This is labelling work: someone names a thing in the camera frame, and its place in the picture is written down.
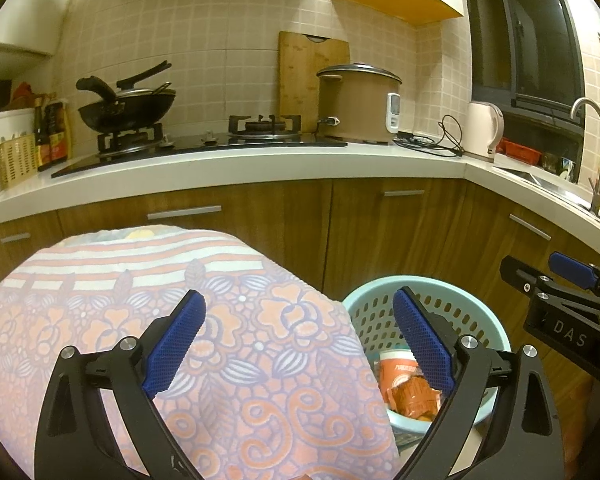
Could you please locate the dark framed window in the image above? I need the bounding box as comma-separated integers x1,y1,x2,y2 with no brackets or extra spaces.
460,0,588,141

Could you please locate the orange and white paper cup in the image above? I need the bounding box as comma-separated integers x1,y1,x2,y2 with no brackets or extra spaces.
377,350,421,401

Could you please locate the black glass gas hob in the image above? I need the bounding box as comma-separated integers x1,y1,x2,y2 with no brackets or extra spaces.
51,127,348,178

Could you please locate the black wok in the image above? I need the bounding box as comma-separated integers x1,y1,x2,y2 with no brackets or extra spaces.
76,76,177,134

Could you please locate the red tray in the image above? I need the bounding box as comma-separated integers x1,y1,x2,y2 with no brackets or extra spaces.
497,137,541,163

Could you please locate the light blue plastic waste basket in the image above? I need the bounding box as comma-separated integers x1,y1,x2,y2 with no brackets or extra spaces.
341,274,512,448

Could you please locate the wooden kitchen base cabinet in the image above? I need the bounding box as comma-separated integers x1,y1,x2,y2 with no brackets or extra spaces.
0,177,600,361

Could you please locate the orange bag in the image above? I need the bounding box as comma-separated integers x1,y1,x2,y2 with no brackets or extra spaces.
10,82,47,111

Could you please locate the cream electric kettle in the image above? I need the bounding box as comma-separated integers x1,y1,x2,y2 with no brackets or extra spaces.
466,101,505,162

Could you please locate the brown rice cooker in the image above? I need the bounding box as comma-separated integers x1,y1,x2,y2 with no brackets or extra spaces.
316,62,403,143

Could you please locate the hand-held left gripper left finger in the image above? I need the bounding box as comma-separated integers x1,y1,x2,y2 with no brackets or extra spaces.
32,289,208,480

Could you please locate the floral pink table cloth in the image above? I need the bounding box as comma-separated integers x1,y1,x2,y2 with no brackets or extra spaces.
0,227,401,480

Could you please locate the black power cable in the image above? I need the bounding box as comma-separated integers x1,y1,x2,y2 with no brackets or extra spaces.
392,114,466,157

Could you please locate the orange snack wrapper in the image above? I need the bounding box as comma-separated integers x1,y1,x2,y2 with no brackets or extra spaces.
387,375,443,421

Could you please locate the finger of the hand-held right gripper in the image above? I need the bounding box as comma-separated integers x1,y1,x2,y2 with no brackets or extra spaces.
548,252,600,306
500,255,552,296

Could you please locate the steel kitchen sink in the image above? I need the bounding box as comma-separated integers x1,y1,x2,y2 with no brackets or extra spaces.
492,165,596,202

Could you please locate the red label sauce bottle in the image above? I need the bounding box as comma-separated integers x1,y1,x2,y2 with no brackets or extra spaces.
47,102,70,163

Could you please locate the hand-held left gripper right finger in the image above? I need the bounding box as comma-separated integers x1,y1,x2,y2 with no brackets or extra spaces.
392,286,568,480

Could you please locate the yellow slotted utensil basket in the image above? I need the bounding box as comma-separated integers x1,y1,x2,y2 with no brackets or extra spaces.
0,132,38,182

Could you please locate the wooden cutting board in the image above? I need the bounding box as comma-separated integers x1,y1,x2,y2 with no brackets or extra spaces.
278,31,351,133

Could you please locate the dark soy sauce bottle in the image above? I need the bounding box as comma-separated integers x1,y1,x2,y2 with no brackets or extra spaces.
34,97,51,167

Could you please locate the black burner trivet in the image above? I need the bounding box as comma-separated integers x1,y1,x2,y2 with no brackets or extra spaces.
97,122,165,154
228,114,302,140

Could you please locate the black long-handled pan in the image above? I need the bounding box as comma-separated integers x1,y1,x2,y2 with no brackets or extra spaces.
115,61,177,98

